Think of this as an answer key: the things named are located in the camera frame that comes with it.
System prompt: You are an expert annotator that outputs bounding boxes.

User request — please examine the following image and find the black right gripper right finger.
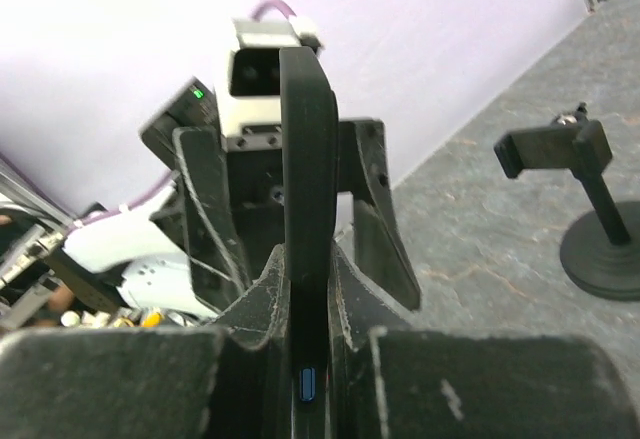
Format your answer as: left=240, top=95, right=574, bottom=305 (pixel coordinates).
left=328, top=249, right=639, bottom=438

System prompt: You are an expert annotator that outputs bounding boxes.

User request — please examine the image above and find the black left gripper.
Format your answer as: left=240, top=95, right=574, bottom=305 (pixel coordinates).
left=173, top=119, right=421, bottom=311

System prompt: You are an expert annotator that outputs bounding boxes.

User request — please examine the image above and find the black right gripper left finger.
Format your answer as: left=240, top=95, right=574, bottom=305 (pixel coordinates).
left=1, top=246, right=291, bottom=438

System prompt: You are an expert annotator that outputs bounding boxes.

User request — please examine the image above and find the black smartphone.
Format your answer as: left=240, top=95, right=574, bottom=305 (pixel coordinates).
left=280, top=47, right=338, bottom=438

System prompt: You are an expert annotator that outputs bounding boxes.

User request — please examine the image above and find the black round-base phone stand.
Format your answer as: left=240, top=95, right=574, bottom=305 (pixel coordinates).
left=492, top=102, right=640, bottom=303

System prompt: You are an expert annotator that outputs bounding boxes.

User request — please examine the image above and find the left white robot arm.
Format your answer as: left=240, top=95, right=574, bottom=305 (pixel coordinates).
left=62, top=79, right=420, bottom=314

